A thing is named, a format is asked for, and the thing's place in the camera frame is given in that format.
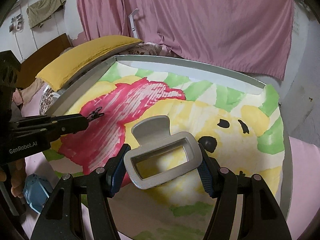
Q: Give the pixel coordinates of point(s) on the black hair clip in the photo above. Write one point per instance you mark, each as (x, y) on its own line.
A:
(95, 114)

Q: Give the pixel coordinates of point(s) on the grey tray box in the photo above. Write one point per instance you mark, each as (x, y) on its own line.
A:
(241, 113)

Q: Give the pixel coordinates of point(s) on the silver hair claw clip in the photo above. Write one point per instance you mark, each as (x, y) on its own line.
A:
(154, 138)

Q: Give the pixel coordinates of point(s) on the brown wooden headboard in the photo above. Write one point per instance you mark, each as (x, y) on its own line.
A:
(40, 58)

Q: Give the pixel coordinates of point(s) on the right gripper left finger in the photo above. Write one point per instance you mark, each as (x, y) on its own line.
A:
(61, 217)

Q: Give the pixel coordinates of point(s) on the cartoon bear towel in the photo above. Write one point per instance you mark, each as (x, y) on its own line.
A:
(179, 209)

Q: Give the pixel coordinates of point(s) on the yellow pillow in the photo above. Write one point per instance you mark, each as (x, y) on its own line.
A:
(71, 63)

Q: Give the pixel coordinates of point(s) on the white window handle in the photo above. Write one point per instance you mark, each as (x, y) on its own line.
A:
(132, 22)

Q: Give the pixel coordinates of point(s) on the pink curtain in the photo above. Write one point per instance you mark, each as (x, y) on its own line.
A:
(251, 36)

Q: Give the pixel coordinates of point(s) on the olive green hanging cloth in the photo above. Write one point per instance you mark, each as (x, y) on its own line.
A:
(42, 10)

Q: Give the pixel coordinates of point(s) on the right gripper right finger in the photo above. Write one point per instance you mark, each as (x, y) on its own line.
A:
(261, 216)

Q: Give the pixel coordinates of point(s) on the left hand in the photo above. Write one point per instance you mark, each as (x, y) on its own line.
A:
(18, 176)

